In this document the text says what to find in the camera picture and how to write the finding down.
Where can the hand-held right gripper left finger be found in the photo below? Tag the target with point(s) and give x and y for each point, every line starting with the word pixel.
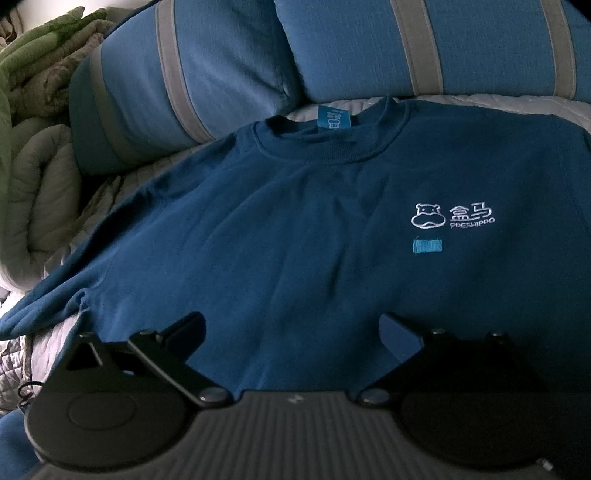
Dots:
pixel 187 330

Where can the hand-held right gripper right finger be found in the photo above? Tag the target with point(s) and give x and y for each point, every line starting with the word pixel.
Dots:
pixel 399 334

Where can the dark blue sweatshirt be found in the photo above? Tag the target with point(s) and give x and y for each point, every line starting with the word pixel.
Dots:
pixel 300 221

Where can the beige comforter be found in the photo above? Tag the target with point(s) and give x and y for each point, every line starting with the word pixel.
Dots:
pixel 37 184

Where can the blue grey-striped pillow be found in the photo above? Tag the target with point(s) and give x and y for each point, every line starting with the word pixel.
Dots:
pixel 461 46
pixel 207 69

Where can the green blanket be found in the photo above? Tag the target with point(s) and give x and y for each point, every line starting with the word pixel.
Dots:
pixel 46 60

